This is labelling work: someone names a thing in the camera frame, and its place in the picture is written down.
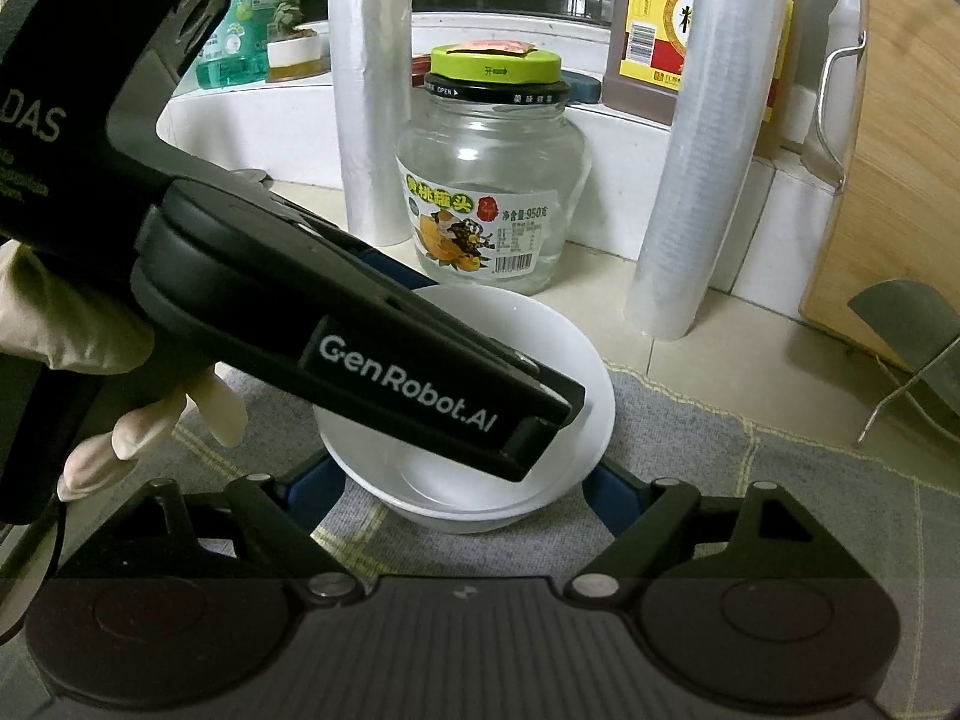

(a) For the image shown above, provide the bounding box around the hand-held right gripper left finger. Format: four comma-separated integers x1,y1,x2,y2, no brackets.
58,454,359,607

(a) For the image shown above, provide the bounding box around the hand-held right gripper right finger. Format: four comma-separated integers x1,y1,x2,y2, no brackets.
562,460,865,607

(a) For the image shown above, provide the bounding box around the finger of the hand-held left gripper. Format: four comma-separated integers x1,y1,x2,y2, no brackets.
300,214,537,370
304,221,586,482

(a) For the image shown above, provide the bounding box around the person's left hand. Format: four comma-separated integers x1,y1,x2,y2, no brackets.
0,238,246,502

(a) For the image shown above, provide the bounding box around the glass jar with green lid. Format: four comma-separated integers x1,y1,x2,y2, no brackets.
395,41,587,297

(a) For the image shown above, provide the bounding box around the grey checked dish mat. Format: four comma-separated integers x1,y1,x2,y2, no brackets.
169,360,960,586

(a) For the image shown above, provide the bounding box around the green dish soap bottle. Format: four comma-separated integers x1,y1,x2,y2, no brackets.
196,0,297,95

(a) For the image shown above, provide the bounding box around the short plastic wrap roll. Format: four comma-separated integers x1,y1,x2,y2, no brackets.
326,0,417,247

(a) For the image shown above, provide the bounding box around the small potted plant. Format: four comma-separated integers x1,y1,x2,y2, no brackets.
266,0,331,83

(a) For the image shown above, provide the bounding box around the tall plastic wrap roll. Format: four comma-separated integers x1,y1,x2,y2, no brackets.
624,0,797,340

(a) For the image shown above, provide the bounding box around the brown liquid jug yellow label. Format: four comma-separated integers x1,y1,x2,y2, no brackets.
602,0,796,125

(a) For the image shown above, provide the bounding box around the bamboo cutting board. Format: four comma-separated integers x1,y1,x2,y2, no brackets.
799,0,960,361

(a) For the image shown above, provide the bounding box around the steel wire board stand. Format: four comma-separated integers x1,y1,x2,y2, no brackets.
855,334,960,445

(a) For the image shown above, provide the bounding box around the black-handled cleaver knife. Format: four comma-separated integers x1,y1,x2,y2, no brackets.
847,279,960,406

